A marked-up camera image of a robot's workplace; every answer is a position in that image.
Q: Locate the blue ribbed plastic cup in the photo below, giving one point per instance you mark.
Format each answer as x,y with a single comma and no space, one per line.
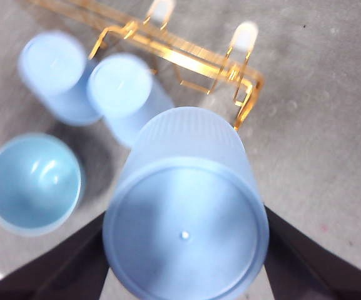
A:
120,87
53,72
183,218

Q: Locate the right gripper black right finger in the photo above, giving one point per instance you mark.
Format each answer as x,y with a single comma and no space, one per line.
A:
308,268

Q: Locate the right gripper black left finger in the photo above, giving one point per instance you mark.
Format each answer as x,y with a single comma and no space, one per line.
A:
58,268

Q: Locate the light blue ribbed bowl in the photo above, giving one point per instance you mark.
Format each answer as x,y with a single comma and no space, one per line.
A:
33,187

